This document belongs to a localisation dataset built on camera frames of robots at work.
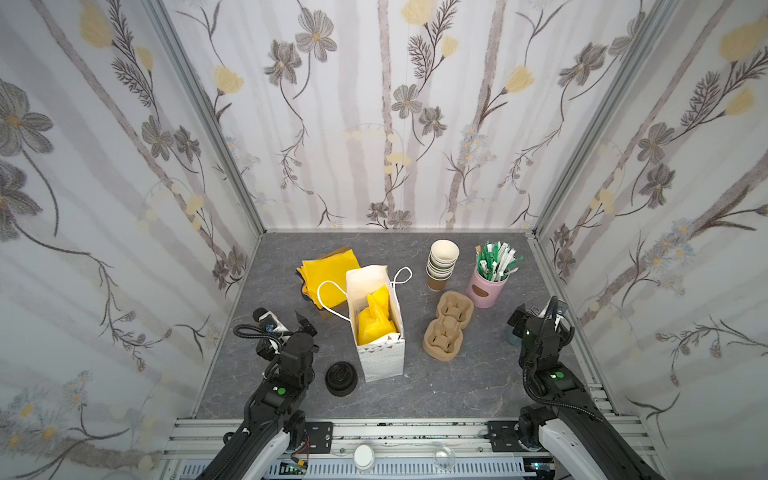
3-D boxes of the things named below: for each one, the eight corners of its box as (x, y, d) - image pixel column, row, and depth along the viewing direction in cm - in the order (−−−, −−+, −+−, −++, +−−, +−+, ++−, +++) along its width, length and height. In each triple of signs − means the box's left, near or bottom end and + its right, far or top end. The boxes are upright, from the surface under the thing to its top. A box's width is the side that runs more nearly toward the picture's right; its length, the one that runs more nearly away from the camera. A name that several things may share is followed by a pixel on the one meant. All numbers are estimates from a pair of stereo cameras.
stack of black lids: (325, 396, 82) (323, 392, 79) (329, 366, 88) (327, 361, 84) (356, 396, 83) (355, 392, 79) (358, 366, 88) (357, 361, 85)
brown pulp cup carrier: (416, 354, 90) (418, 344, 84) (439, 298, 102) (443, 287, 97) (452, 370, 87) (457, 361, 81) (471, 311, 100) (477, 300, 94)
